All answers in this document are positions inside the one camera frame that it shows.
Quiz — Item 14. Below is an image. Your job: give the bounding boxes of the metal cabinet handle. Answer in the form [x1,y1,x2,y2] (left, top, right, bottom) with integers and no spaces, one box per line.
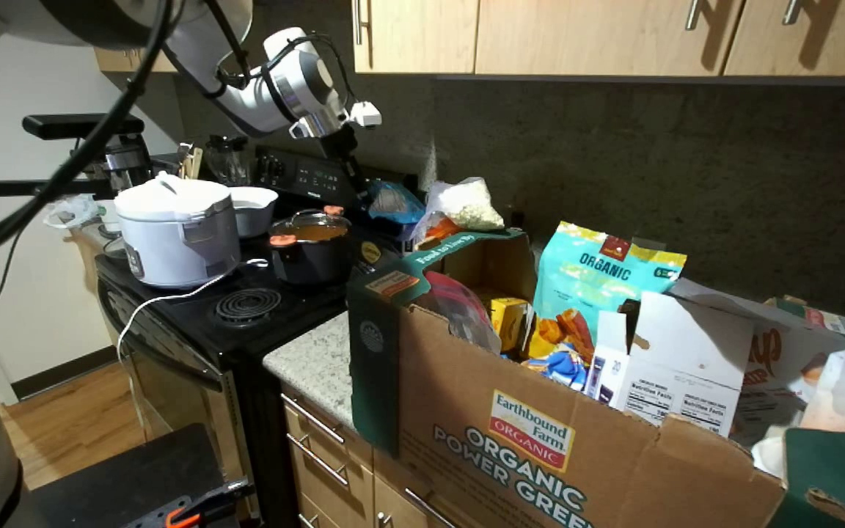
[353,0,376,48]
[680,0,716,35]
[778,0,809,30]

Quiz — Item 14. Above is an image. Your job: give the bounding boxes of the black camera stand bar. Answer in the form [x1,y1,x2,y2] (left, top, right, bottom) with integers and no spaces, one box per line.
[0,176,65,199]

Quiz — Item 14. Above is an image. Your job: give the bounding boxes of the black camera on mount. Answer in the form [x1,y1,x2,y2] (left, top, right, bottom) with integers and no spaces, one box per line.
[20,112,153,195]

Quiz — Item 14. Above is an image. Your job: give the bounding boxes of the black pot with brown soup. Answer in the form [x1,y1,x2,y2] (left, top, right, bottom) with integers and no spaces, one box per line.
[267,203,358,288]

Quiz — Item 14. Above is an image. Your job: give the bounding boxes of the teal organic mango bag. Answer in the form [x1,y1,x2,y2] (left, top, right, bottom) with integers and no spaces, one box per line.
[532,220,688,368]

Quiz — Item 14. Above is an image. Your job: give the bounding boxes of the black electric stove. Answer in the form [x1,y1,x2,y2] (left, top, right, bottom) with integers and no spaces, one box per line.
[94,143,423,528]

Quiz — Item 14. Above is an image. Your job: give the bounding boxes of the narrow white carton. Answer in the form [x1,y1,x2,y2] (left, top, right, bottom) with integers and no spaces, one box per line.
[584,308,634,404]

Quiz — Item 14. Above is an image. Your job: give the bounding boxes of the light blue snack bag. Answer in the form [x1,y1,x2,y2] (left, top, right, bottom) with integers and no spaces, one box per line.
[367,180,429,236]

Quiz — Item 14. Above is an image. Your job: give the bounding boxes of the blue white pouch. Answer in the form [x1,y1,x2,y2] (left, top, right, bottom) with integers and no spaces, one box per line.
[540,346,593,397]

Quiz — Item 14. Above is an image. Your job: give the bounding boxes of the crumpled paper bag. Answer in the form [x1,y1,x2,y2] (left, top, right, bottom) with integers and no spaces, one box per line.
[669,277,845,481]

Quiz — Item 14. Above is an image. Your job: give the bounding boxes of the red lidded round container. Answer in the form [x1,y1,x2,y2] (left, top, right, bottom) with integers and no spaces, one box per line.
[419,266,505,359]

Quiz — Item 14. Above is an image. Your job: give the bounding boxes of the green red printed package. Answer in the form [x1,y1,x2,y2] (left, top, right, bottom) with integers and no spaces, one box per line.
[778,290,845,343]

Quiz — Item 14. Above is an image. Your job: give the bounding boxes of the green cardboard power greens box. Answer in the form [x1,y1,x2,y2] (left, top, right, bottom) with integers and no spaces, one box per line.
[347,227,845,528]

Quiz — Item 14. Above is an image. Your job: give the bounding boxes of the wooden drawer cabinet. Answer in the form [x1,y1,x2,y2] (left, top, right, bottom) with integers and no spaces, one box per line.
[279,385,446,528]

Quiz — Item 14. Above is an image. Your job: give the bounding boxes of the clear zip bag white contents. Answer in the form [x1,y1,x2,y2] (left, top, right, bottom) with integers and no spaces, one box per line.
[405,174,511,258]

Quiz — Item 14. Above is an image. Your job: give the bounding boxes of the wooden wall cabinet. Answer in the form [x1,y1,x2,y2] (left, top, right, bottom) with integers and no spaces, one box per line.
[347,0,845,90]

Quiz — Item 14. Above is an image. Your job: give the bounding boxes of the white power cord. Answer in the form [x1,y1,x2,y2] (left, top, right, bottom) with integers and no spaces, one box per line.
[112,261,243,368]

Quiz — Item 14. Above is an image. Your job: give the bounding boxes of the black cart orange clamps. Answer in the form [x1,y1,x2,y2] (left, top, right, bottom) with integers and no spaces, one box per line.
[0,422,260,528]

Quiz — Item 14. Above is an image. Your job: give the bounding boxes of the large white carton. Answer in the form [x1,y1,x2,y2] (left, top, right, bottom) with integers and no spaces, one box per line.
[617,288,752,440]

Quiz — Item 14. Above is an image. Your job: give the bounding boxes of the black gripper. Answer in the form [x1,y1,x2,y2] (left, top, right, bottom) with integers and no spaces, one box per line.
[313,118,382,205]

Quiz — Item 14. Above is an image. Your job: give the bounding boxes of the yellow package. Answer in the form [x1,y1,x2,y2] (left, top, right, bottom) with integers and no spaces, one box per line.
[487,294,534,362]

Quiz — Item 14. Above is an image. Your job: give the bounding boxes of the black Sonoma crisps bag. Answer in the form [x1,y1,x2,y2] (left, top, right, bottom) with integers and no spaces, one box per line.
[350,231,391,278]

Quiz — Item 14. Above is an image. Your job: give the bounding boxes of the white rice cooker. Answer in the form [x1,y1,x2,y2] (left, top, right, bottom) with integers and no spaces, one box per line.
[112,170,245,294]

